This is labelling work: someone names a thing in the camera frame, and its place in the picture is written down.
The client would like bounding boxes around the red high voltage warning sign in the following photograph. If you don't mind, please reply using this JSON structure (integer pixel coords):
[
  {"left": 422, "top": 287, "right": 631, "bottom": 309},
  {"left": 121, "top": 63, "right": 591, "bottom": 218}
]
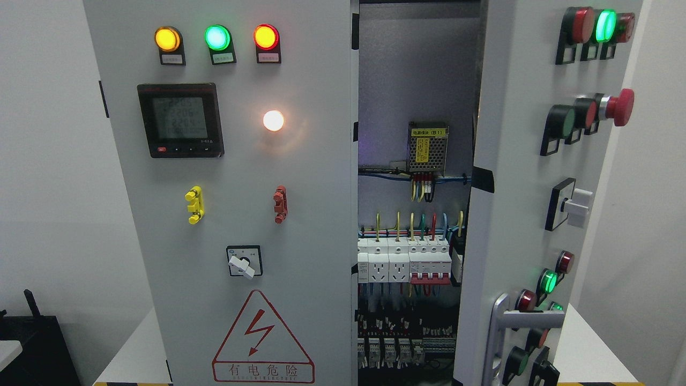
[{"left": 212, "top": 289, "right": 315, "bottom": 384}]

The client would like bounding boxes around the white glowing indicator lamp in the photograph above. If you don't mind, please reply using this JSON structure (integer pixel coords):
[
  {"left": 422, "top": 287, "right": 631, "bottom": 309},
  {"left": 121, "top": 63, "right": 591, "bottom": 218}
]
[{"left": 263, "top": 110, "right": 285, "bottom": 132}]

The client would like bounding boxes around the black surge protector module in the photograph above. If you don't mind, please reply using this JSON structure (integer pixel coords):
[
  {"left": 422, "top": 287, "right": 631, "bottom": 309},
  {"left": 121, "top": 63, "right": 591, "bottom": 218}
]
[{"left": 449, "top": 232, "right": 466, "bottom": 287}]

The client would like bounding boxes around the red emergency stop button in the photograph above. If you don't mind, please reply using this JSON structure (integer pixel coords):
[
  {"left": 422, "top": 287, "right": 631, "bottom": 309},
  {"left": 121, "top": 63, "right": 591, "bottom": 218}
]
[{"left": 595, "top": 88, "right": 635, "bottom": 127}]

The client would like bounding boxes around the green indicator lamp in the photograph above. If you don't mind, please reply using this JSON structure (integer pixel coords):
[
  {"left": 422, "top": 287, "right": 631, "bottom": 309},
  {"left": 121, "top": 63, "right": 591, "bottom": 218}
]
[{"left": 204, "top": 24, "right": 237, "bottom": 64}]

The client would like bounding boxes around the silver door handle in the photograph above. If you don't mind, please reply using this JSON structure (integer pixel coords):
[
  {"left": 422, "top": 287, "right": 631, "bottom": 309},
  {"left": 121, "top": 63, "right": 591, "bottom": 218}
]
[{"left": 482, "top": 293, "right": 564, "bottom": 385}]

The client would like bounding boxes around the white selector knob right door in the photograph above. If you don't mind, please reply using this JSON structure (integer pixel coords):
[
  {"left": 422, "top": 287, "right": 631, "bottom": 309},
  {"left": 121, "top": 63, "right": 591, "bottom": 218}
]
[{"left": 545, "top": 177, "right": 594, "bottom": 231}]

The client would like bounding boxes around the relay terminal row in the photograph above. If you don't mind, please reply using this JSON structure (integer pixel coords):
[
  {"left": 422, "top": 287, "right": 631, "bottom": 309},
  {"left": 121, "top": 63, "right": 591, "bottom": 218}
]
[{"left": 355, "top": 309, "right": 458, "bottom": 370}]

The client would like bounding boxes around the black box at left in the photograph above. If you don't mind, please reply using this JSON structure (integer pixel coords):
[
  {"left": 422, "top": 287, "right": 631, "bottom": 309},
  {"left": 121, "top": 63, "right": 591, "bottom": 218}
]
[{"left": 1, "top": 289, "right": 81, "bottom": 385}]

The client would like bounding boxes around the metal mesh power supply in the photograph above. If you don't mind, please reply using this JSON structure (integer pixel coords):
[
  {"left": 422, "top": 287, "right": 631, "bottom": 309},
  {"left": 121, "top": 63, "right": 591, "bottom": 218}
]
[{"left": 407, "top": 121, "right": 449, "bottom": 174}]

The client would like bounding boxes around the red indicator lamp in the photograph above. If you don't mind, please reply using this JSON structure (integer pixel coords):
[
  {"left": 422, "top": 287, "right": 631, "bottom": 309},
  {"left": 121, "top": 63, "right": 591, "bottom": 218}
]
[{"left": 254, "top": 24, "right": 281, "bottom": 63}]

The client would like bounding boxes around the grey cabinet door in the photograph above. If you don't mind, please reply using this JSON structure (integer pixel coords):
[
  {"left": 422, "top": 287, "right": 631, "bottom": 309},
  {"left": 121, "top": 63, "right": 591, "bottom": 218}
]
[
  {"left": 453, "top": 1, "right": 643, "bottom": 385},
  {"left": 84, "top": 1, "right": 357, "bottom": 385}
]

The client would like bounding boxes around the red terminal post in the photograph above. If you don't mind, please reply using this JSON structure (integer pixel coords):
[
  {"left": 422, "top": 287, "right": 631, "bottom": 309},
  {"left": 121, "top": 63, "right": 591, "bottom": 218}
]
[{"left": 273, "top": 185, "right": 288, "bottom": 224}]

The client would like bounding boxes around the black digital power meter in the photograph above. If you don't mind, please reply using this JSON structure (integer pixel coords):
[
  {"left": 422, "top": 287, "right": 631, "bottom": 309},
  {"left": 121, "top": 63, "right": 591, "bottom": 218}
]
[{"left": 137, "top": 83, "right": 225, "bottom": 158}]

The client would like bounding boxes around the white socket and breaker row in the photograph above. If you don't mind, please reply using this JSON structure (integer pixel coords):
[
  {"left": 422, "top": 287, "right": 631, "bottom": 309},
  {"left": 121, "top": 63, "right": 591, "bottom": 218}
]
[{"left": 357, "top": 235, "right": 452, "bottom": 285}]

